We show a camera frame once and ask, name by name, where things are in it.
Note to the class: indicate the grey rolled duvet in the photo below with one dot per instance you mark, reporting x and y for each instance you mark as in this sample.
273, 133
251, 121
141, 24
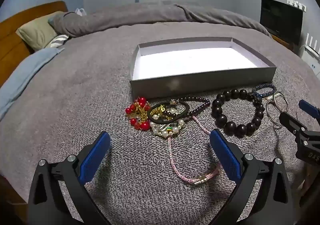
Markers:
150, 18

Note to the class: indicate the wooden headboard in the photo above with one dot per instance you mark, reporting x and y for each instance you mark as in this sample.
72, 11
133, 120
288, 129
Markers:
10, 27

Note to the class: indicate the light blue blanket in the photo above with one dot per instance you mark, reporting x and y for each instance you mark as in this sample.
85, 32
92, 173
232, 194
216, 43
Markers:
22, 72

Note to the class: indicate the green pillow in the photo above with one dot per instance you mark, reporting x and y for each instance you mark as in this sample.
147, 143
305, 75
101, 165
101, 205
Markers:
37, 29

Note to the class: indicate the grey cardboard box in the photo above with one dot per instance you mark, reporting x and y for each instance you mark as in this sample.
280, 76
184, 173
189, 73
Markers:
200, 59

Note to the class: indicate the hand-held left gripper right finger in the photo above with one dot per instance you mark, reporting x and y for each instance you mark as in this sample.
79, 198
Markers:
225, 154

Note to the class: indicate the white cabinet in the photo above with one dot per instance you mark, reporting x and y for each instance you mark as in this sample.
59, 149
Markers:
311, 63

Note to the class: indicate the black television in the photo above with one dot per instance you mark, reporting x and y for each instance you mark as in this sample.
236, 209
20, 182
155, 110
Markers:
280, 19

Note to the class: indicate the white router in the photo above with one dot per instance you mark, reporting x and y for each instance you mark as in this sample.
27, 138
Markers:
311, 48

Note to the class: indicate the white wall hooks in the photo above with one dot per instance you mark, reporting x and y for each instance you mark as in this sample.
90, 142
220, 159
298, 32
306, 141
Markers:
297, 4

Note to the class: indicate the striped pillow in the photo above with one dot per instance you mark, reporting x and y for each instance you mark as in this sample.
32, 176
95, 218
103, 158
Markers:
57, 41

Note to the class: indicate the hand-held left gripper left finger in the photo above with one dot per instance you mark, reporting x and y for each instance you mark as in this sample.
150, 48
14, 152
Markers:
95, 157

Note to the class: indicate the wooden television stand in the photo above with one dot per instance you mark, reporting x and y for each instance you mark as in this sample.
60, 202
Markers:
282, 42

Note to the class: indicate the white plastic bag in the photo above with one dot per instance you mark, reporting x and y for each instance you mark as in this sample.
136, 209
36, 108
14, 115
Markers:
80, 12

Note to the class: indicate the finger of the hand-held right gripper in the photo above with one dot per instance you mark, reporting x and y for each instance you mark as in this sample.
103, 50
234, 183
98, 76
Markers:
290, 121
308, 107

